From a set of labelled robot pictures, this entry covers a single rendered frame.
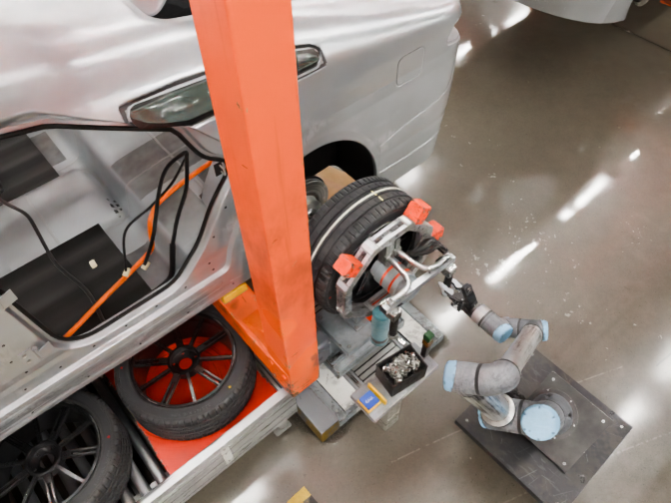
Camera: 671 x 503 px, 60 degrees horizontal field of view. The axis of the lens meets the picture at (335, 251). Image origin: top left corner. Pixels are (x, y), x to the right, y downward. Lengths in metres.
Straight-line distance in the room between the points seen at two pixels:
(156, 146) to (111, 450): 1.45
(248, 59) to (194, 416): 1.86
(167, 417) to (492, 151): 2.99
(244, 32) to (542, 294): 2.90
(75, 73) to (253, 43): 0.85
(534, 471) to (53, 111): 2.44
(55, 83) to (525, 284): 2.86
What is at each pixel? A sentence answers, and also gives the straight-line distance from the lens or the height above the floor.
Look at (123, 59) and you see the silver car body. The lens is 2.08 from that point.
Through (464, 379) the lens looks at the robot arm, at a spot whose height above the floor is 1.08.
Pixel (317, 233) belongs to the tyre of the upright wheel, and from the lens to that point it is 2.51.
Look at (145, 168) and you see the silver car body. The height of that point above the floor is 1.02.
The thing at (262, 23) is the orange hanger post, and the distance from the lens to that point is 1.31.
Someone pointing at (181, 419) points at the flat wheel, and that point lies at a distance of 2.82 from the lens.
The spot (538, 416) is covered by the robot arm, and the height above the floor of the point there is 0.64.
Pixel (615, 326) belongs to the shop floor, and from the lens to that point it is 3.86.
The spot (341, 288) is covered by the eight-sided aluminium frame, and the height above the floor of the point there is 0.96.
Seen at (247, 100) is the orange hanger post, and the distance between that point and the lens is 1.38.
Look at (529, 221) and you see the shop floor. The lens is 4.16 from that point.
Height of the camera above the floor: 3.05
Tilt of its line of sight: 53 degrees down
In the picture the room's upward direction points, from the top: 1 degrees counter-clockwise
